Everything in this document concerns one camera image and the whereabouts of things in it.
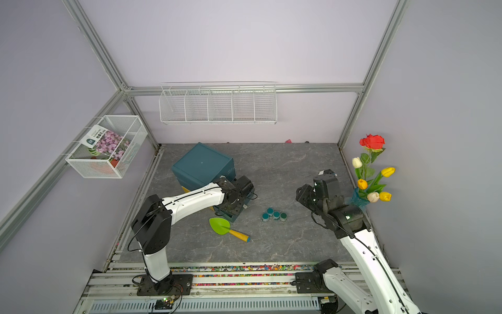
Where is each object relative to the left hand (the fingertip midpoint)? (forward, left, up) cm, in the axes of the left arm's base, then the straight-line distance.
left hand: (231, 209), depth 86 cm
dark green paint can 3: (-3, -20, -4) cm, 21 cm away
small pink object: (+48, -35, -7) cm, 60 cm away
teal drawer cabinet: (+14, +11, +15) cm, 23 cm away
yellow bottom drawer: (+11, +22, +1) cm, 25 cm away
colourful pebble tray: (-25, -4, -8) cm, 27 cm away
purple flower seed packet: (+18, +45, +28) cm, 56 cm away
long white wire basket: (+51, +5, +21) cm, 55 cm away
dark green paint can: (0, -18, -5) cm, 18 cm away
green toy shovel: (-5, +5, -7) cm, 10 cm away
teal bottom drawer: (-5, -1, +5) cm, 7 cm away
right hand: (-3, -27, +18) cm, 33 cm away
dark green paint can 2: (-3, -15, -5) cm, 16 cm away
